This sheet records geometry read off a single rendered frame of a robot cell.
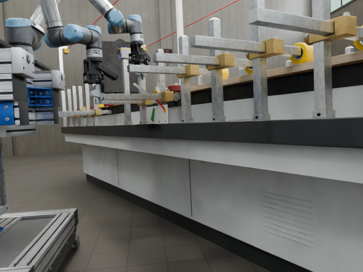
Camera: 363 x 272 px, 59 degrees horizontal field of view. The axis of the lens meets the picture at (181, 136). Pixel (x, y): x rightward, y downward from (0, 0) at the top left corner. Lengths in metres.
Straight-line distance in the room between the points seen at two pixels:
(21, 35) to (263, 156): 1.31
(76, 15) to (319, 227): 8.63
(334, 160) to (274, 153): 0.23
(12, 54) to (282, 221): 1.22
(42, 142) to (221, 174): 7.77
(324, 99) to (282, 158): 0.26
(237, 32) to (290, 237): 8.35
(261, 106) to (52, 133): 8.19
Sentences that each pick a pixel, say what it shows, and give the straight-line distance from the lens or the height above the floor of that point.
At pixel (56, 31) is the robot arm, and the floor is 1.15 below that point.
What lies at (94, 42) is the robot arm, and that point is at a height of 1.10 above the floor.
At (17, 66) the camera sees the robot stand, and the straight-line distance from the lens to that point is 1.28.
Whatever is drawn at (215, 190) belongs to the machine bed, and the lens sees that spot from 1.79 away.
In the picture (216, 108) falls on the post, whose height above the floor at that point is 0.75.
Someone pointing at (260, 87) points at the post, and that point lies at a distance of 1.18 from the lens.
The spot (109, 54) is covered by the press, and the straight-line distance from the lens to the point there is 7.70.
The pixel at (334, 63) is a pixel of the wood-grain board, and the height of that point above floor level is 0.88.
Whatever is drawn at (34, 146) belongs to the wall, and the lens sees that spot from 9.27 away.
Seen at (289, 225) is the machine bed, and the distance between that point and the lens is 1.46.
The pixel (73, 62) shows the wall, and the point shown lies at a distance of 9.12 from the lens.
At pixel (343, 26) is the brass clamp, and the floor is 0.94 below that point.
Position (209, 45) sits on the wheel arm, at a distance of 1.01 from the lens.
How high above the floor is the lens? 0.71
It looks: 3 degrees down
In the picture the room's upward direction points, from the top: 3 degrees counter-clockwise
